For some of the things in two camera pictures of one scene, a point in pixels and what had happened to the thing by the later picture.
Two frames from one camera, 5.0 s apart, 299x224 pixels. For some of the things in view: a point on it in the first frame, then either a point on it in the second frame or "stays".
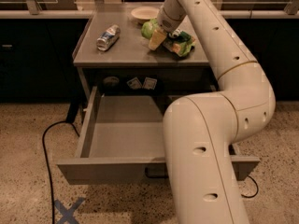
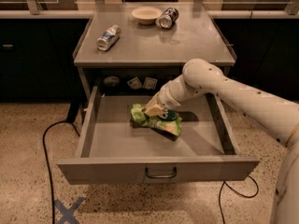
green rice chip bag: (177, 41) to (167, 124)
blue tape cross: (68, 214) stays
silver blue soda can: (108, 37) stays
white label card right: (149, 83) stays
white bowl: (145, 13) stays
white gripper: (167, 23) to (165, 99)
